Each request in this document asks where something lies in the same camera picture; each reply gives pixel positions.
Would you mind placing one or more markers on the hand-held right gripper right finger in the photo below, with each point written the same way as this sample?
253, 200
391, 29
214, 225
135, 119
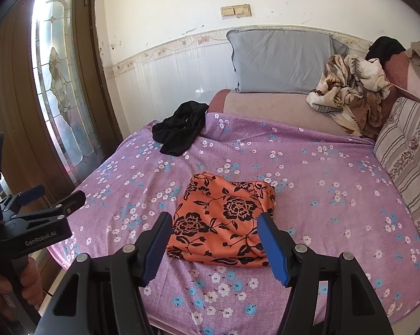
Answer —
273, 247

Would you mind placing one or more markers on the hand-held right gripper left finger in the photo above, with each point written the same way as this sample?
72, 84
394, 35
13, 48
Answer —
157, 247

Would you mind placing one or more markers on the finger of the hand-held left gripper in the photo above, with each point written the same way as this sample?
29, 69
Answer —
30, 192
67, 204

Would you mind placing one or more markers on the orange black floral garment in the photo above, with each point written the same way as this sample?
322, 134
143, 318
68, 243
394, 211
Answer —
224, 216

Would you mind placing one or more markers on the person's left hand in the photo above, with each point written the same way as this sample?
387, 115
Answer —
30, 275

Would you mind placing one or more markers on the purple floral bed sheet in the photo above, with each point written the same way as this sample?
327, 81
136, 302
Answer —
318, 167

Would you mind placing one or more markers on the wooden door with glass pane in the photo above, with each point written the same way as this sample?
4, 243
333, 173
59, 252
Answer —
18, 76

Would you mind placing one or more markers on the brown mattress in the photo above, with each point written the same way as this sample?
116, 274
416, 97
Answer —
265, 106

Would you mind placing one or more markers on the striped floral cushion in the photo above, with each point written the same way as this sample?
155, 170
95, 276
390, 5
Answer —
405, 146

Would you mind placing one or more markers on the brown cream floral blanket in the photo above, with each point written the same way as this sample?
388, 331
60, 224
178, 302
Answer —
349, 90

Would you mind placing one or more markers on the grey pillow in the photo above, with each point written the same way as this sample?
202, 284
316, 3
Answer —
279, 59

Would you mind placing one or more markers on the maroon pink cushion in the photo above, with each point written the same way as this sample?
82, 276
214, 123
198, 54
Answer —
403, 76

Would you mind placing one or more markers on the black cloth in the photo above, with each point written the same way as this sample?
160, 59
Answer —
384, 49

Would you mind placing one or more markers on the beige wall switch panel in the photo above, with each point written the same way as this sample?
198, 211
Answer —
236, 11

